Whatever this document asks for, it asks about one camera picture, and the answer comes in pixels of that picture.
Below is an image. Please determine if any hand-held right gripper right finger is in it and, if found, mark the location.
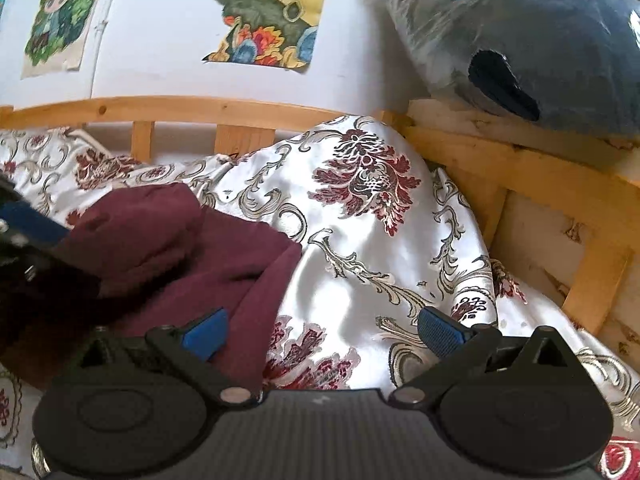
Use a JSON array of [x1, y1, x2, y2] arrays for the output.
[[389, 306, 572, 407]]

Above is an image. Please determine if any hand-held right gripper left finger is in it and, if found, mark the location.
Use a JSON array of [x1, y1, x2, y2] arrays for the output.
[[75, 308, 260, 406]]

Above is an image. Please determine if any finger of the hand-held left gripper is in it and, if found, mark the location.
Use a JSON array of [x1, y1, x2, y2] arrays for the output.
[[0, 174, 103, 306]]

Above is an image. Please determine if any maroon long-sleeve sweater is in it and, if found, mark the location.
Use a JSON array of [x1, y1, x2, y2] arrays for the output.
[[0, 182, 304, 392]]

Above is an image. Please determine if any white floral satin blanket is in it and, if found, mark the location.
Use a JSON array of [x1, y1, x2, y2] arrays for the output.
[[0, 115, 640, 480]]

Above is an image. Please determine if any grey-blue plush toy in plastic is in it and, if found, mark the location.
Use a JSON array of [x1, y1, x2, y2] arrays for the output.
[[347, 0, 640, 133]]

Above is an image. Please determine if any wooden bed frame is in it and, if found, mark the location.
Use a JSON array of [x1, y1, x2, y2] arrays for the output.
[[0, 95, 640, 357]]

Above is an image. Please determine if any blond cartoon character wall poster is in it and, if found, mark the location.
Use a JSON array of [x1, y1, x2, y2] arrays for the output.
[[20, 0, 112, 80]]

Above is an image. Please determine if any landscape drawing wall poster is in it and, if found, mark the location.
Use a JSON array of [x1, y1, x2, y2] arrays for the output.
[[202, 0, 334, 75]]

